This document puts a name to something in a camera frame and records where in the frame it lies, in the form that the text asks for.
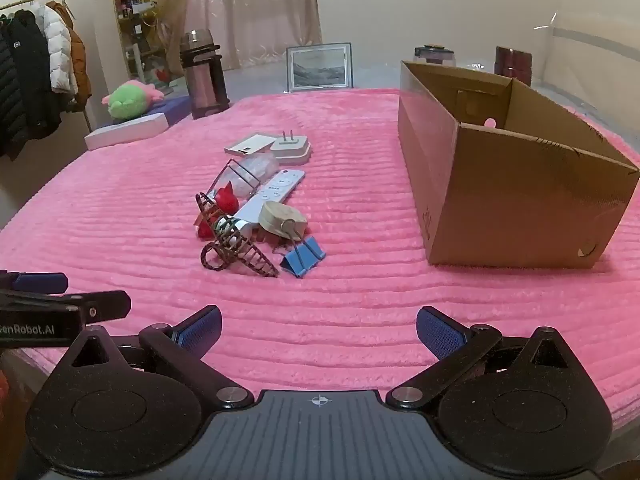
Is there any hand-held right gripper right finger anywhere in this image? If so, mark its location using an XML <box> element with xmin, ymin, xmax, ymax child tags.
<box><xmin>386</xmin><ymin>305</ymin><xmax>591</xmax><ymax>411</ymax></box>

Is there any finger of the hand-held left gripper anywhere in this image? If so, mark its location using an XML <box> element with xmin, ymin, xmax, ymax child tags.
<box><xmin>0</xmin><ymin>271</ymin><xmax>68</xmax><ymax>293</ymax></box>
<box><xmin>0</xmin><ymin>290</ymin><xmax>132</xmax><ymax>320</ymax></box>

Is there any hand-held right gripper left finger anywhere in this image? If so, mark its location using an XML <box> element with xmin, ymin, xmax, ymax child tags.
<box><xmin>50</xmin><ymin>305</ymin><xmax>255</xmax><ymax>409</ymax></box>

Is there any large brown hair claw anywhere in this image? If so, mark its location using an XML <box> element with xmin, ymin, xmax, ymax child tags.
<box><xmin>201</xmin><ymin>215</ymin><xmax>280</xmax><ymax>278</ymax></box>

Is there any blue binder clip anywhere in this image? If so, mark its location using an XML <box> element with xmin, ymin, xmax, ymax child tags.
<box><xmin>272</xmin><ymin>220</ymin><xmax>327</xmax><ymax>278</ymax></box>

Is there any red cartoon cat figure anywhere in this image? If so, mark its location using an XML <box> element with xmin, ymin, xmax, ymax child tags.
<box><xmin>196</xmin><ymin>182</ymin><xmax>241</xmax><ymax>240</ymax></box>

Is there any brown cardboard box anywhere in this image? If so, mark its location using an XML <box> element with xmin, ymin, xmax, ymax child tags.
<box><xmin>397</xmin><ymin>60</ymin><xmax>640</xmax><ymax>270</ymax></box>

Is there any white remote control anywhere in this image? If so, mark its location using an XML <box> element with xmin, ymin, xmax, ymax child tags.
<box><xmin>227</xmin><ymin>169</ymin><xmax>306</xmax><ymax>241</ymax></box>

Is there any clear cotton swab box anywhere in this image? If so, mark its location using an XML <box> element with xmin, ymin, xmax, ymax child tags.
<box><xmin>235</xmin><ymin>152</ymin><xmax>280</xmax><ymax>196</ymax></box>

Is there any shallow white box tray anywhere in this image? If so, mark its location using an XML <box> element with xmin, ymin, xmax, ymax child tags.
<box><xmin>223</xmin><ymin>133</ymin><xmax>277</xmax><ymax>157</ymax></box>

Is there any white plug power adapter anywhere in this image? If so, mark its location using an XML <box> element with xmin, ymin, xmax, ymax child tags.
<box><xmin>270</xmin><ymin>130</ymin><xmax>312</xmax><ymax>166</ymax></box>

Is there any pink ribbed fleece blanket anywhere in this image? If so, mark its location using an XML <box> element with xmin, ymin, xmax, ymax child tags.
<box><xmin>0</xmin><ymin>87</ymin><xmax>640</xmax><ymax>431</ymax></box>

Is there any blue and white flat box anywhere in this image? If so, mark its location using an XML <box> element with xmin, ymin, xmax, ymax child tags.
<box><xmin>84</xmin><ymin>95</ymin><xmax>193</xmax><ymax>152</ymax></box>

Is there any green pink plush toy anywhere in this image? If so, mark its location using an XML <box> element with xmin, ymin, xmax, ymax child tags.
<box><xmin>101</xmin><ymin>80</ymin><xmax>166</xmax><ymax>122</ymax></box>

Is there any black padded jacket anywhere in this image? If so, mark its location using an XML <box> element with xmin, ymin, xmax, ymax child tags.
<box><xmin>0</xmin><ymin>7</ymin><xmax>63</xmax><ymax>161</ymax></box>

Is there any white puffer jacket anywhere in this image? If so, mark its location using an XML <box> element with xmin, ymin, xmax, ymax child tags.
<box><xmin>42</xmin><ymin>2</ymin><xmax>78</xmax><ymax>93</ymax></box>

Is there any pink steel thermos flask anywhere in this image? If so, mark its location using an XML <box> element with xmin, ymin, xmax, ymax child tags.
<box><xmin>180</xmin><ymin>29</ymin><xmax>231</xmax><ymax>120</ymax></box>

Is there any maroon cylindrical container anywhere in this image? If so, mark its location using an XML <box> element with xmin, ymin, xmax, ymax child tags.
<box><xmin>494</xmin><ymin>46</ymin><xmax>532</xmax><ymax>87</ymax></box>

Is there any dark glass jar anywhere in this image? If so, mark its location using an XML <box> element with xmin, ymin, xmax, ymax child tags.
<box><xmin>414</xmin><ymin>44</ymin><xmax>457</xmax><ymax>68</ymax></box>

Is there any framed landscape picture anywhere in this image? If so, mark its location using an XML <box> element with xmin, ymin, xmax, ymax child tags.
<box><xmin>286</xmin><ymin>42</ymin><xmax>354</xmax><ymax>93</ymax></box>

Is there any cluttered bookshelf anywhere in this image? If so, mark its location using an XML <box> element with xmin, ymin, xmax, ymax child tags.
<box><xmin>107</xmin><ymin>0</ymin><xmax>166</xmax><ymax>81</ymax></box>

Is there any yellow standing fan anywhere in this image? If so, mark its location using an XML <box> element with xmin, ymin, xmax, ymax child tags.
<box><xmin>150</xmin><ymin>0</ymin><xmax>195</xmax><ymax>81</ymax></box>

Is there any plastic wrapped white headboard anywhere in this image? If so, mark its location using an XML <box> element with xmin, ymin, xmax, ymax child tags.
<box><xmin>532</xmin><ymin>10</ymin><xmax>640</xmax><ymax>126</ymax></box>

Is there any beige patterned curtain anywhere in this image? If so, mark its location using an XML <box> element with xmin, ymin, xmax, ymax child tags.
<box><xmin>150</xmin><ymin>0</ymin><xmax>323</xmax><ymax>72</ymax></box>

